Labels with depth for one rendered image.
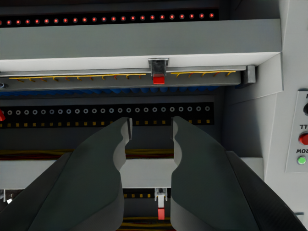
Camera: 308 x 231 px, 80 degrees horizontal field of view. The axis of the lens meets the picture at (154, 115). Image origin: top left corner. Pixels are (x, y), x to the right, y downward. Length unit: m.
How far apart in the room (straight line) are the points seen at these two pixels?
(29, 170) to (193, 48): 0.31
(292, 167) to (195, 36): 0.24
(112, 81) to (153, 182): 0.18
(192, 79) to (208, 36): 0.08
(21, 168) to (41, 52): 0.19
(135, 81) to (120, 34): 0.09
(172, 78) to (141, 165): 0.15
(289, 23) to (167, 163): 0.25
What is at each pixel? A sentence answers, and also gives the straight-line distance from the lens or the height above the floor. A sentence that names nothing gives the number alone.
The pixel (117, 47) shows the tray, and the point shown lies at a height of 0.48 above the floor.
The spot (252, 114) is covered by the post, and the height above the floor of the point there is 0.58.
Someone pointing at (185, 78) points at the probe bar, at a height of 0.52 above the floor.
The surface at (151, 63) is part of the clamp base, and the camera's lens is 0.28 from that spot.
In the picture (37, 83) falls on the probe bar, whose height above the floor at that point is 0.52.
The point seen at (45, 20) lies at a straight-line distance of 0.50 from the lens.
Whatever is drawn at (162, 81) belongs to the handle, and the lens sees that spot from 0.20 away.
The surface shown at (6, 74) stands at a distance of 0.39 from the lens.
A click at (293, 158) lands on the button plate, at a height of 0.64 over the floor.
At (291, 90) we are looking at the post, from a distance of 0.31.
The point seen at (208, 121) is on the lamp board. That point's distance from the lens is 0.45.
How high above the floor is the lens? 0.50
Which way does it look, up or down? 14 degrees up
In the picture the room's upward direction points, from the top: 178 degrees clockwise
